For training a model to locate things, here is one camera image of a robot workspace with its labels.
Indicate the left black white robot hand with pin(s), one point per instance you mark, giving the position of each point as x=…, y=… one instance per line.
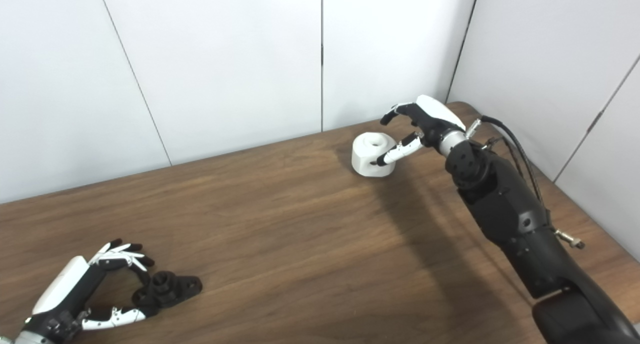
x=62, y=284

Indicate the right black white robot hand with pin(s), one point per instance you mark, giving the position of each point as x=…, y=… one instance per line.
x=435, y=119

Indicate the round white plastic piece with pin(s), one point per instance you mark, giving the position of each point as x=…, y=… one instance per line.
x=362, y=159

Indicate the black plastic holder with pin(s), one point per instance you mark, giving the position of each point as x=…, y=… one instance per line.
x=180, y=286

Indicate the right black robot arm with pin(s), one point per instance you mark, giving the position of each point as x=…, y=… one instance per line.
x=510, y=204

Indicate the black wall panel hinge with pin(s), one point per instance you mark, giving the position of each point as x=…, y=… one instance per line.
x=321, y=54
x=595, y=119

